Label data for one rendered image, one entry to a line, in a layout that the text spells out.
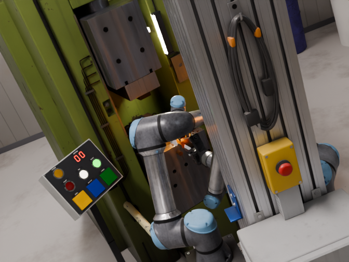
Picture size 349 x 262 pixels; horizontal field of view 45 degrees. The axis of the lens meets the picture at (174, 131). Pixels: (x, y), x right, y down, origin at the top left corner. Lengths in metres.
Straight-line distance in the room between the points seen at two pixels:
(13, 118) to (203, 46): 5.54
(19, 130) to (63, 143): 3.55
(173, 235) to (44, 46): 1.24
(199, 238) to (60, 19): 1.37
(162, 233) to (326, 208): 0.70
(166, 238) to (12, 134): 5.01
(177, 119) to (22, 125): 4.95
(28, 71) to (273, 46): 1.99
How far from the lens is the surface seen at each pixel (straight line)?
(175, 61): 2.63
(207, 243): 1.70
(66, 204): 2.21
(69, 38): 2.41
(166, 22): 2.61
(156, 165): 1.69
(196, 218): 1.69
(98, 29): 2.31
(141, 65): 2.41
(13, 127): 6.49
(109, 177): 2.31
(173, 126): 1.64
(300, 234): 1.22
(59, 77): 2.42
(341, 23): 5.81
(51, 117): 2.91
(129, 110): 2.95
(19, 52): 2.82
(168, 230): 1.71
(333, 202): 1.30
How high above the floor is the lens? 2.05
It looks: 25 degrees down
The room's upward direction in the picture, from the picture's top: 21 degrees counter-clockwise
